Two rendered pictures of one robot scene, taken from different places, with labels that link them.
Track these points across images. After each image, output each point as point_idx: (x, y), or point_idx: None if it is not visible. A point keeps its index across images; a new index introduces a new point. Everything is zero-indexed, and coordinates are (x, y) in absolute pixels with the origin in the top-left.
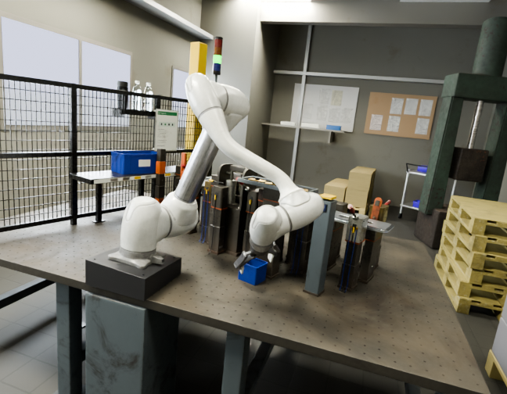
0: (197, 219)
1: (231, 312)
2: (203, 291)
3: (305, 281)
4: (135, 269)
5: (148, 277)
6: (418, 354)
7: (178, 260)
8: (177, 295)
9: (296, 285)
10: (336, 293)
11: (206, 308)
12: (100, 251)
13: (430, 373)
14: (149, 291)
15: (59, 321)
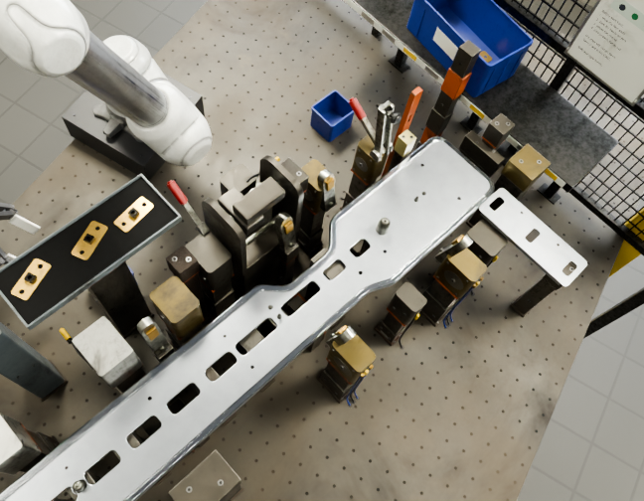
0: (166, 158)
1: (14, 233)
2: (81, 206)
3: (89, 381)
4: (92, 105)
5: (67, 120)
6: None
7: (136, 163)
8: (79, 173)
9: (75, 357)
10: (30, 422)
11: (33, 204)
12: (246, 79)
13: None
14: (77, 135)
15: None
